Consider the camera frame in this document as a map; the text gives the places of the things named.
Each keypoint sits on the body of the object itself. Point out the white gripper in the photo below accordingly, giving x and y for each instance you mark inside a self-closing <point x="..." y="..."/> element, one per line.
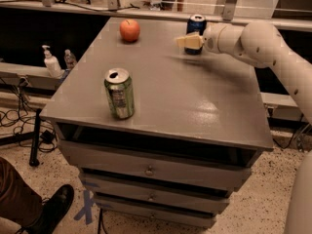
<point x="212" y="38"/>

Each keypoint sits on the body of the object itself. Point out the blue pepsi can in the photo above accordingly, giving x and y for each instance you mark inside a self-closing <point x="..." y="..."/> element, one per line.
<point x="196" y="23"/>

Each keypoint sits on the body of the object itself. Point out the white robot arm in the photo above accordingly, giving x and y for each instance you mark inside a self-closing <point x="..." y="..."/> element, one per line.
<point x="260" y="44"/>

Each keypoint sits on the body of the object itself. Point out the green soda can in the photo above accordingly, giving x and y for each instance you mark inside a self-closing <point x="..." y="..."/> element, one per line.
<point x="120" y="94"/>

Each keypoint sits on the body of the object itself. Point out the red apple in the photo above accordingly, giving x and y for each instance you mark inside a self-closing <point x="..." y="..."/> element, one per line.
<point x="129" y="30"/>

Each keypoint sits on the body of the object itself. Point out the grey drawer cabinet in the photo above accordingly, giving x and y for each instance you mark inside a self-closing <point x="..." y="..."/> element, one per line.
<point x="198" y="127"/>

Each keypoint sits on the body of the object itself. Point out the clear plastic bottle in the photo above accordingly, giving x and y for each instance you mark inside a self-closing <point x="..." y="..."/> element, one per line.
<point x="70" y="59"/>

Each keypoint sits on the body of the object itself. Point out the white pump bottle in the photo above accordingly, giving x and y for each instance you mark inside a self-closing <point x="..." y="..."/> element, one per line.
<point x="51" y="63"/>

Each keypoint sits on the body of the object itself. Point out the blue tape cross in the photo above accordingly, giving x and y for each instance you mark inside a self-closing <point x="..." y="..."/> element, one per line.
<point x="88" y="210"/>

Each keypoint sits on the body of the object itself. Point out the black stand leg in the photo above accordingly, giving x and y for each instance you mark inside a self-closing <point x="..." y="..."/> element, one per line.
<point x="33" y="160"/>

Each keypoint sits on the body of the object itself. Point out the black shoe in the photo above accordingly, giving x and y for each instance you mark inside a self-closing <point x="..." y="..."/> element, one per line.
<point x="54" y="210"/>

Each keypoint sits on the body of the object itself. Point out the brown trouser leg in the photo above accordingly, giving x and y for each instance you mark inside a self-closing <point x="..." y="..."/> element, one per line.
<point x="18" y="202"/>

